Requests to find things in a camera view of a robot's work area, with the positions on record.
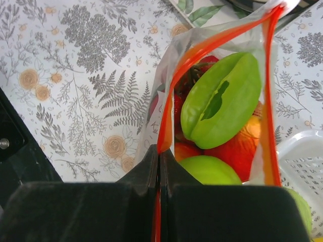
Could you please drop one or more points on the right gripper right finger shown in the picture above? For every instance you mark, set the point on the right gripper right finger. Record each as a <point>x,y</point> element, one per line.
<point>191,211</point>

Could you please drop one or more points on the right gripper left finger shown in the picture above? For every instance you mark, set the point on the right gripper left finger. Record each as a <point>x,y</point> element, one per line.
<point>120,211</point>

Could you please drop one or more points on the green apple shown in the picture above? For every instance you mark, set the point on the green apple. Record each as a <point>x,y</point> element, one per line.
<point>209,170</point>

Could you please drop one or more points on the red strawberry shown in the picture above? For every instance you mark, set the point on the red strawberry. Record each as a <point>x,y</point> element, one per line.
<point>238,152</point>

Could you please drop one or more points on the clear zip bag orange zipper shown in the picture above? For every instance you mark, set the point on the clear zip bag orange zipper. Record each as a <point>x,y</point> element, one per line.
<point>182,55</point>

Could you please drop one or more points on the green starfruit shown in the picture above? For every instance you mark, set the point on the green starfruit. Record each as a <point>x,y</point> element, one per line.
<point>222,101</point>

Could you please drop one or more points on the red lychee bunch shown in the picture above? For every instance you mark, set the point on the red lychee bunch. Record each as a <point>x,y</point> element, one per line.
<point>181,90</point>

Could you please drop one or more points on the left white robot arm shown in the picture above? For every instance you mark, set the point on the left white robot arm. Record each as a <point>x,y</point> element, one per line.
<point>22,159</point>

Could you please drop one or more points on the green cabbage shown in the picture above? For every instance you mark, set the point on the green cabbage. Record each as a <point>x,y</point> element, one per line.
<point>303,208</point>

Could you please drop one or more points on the white plastic basket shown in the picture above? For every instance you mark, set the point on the white plastic basket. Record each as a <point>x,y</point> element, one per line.
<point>300,163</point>

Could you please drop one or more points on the floral tablecloth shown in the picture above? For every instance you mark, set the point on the floral tablecloth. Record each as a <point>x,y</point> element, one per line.
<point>81,76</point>

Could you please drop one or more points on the floral serving tray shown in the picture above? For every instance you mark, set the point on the floral serving tray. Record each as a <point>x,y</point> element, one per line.
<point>204,13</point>

